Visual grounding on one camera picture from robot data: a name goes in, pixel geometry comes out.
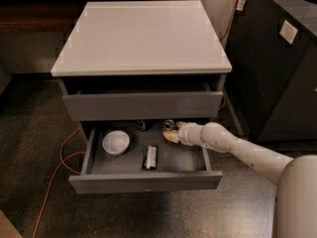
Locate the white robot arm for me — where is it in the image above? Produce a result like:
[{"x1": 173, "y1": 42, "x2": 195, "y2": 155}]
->
[{"x1": 163, "y1": 122, "x2": 317, "y2": 238}]

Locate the grey drawer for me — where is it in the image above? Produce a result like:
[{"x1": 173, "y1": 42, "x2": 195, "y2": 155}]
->
[
  {"x1": 62, "y1": 88, "x2": 223, "y2": 121},
  {"x1": 69, "y1": 121, "x2": 223, "y2": 193}
]

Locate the orange extension cable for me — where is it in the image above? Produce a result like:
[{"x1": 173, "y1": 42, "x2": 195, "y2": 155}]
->
[{"x1": 32, "y1": 0, "x2": 252, "y2": 238}]

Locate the white bowl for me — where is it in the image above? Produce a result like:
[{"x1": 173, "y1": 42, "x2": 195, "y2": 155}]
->
[{"x1": 102, "y1": 130, "x2": 130, "y2": 156}]

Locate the white label on cabinet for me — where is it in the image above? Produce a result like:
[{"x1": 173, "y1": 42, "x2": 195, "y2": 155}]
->
[{"x1": 279, "y1": 20, "x2": 298, "y2": 45}]

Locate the black and white snack packet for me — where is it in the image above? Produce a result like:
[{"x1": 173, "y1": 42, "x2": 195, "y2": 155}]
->
[{"x1": 143, "y1": 145, "x2": 158, "y2": 170}]

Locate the black side cabinet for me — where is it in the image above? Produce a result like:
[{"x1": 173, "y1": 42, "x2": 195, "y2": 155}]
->
[{"x1": 226, "y1": 0, "x2": 317, "y2": 142}]

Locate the grey top drawer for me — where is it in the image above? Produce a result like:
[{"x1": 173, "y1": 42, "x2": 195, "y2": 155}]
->
[{"x1": 62, "y1": 88, "x2": 223, "y2": 121}]

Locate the dark wooden bench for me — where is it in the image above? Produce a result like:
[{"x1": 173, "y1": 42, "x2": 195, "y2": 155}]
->
[{"x1": 0, "y1": 0, "x2": 190, "y2": 34}]

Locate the white cable tag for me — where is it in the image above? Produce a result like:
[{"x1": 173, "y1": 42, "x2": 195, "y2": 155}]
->
[{"x1": 236, "y1": 0, "x2": 246, "y2": 11}]

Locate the dark can in drawer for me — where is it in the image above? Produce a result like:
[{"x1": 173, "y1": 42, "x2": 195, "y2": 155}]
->
[{"x1": 137, "y1": 120, "x2": 152, "y2": 132}]

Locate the orange soda can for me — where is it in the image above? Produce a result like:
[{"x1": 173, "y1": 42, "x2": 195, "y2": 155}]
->
[{"x1": 163, "y1": 120, "x2": 175, "y2": 131}]

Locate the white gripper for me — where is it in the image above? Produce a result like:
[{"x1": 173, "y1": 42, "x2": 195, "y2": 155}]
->
[{"x1": 162, "y1": 121, "x2": 212, "y2": 147}]

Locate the grey drawer cabinet white top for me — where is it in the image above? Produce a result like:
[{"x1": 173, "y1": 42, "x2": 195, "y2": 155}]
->
[{"x1": 51, "y1": 0, "x2": 232, "y2": 137}]

